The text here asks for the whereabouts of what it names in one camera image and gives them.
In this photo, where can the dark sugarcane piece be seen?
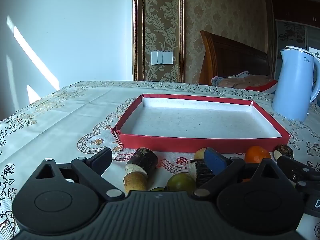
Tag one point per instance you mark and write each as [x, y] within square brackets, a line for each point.
[200, 172]
[145, 160]

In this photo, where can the wooden wall trim frame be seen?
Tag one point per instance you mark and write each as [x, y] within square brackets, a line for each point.
[138, 30]

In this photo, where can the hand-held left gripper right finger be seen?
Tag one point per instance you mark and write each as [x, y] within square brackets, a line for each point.
[215, 161]

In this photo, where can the small green round fruit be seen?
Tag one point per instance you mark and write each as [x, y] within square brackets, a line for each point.
[181, 182]
[157, 189]

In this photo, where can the brown longan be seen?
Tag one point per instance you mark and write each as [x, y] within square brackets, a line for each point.
[135, 182]
[199, 154]

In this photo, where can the dark wooden wardrobe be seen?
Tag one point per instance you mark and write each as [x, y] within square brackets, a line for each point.
[292, 30]

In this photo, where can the pink printed pillow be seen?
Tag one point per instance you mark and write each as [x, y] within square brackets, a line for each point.
[240, 81]

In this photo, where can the orange mandarin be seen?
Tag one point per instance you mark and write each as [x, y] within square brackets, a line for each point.
[256, 155]
[246, 180]

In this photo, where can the red cardboard tray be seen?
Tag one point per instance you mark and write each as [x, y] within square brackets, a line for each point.
[200, 122]

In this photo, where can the white floral tablecloth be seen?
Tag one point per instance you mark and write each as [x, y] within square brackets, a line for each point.
[75, 120]

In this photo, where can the light blue electric kettle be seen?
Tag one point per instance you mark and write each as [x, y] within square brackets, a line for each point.
[292, 85]

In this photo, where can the white wall switch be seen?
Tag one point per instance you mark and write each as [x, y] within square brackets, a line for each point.
[161, 57]

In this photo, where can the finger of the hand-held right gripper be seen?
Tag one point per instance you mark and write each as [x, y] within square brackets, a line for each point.
[292, 165]

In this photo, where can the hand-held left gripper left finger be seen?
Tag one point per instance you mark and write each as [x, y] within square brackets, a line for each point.
[100, 161]

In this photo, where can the dark water chestnut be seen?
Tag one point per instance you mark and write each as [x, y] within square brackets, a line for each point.
[286, 151]

